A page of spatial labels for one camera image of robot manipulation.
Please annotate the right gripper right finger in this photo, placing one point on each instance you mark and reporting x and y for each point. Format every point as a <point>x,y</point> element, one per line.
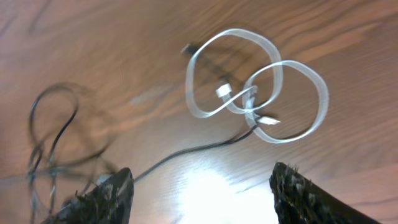
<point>299,200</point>

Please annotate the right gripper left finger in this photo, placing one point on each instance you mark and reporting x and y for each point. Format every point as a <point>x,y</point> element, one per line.
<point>108,203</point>

